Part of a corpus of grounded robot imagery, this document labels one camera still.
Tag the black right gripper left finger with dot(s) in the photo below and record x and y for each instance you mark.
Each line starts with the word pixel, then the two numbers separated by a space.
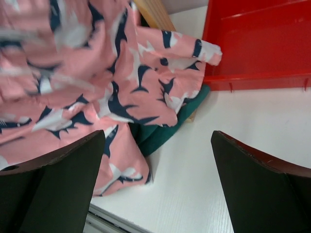
pixel 51 193

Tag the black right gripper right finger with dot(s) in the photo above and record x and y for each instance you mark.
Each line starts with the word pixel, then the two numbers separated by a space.
pixel 264 194

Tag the green shorts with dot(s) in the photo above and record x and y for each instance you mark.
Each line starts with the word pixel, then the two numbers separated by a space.
pixel 151 137

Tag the pink shark print shorts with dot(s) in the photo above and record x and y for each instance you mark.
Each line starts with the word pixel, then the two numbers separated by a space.
pixel 72 67

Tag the red plastic bin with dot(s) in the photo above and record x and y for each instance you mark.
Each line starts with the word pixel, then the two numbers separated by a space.
pixel 265 44

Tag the wooden clothes rack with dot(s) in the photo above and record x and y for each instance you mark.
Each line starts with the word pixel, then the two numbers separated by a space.
pixel 156 16

